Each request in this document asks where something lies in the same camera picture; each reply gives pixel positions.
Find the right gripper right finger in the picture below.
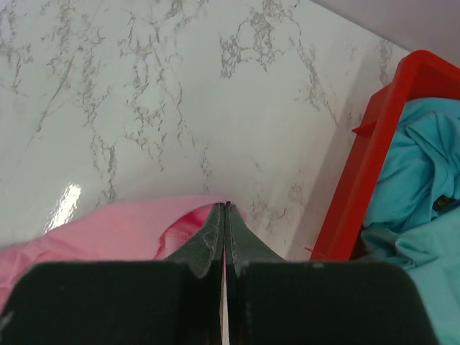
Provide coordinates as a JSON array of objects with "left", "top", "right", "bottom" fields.
[{"left": 224, "top": 203, "right": 286, "bottom": 344}]

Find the red plastic bin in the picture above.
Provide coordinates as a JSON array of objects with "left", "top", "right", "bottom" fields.
[{"left": 310, "top": 50, "right": 459, "bottom": 261}]

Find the pink t shirt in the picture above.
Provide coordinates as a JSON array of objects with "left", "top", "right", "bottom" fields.
[{"left": 1, "top": 195, "right": 227, "bottom": 305}]

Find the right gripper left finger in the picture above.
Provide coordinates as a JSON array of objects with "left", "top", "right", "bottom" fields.
[{"left": 163, "top": 203, "right": 225, "bottom": 344}]

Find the teal t shirt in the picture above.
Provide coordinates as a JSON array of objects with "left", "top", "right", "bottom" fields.
[{"left": 361, "top": 98, "right": 459, "bottom": 344}]

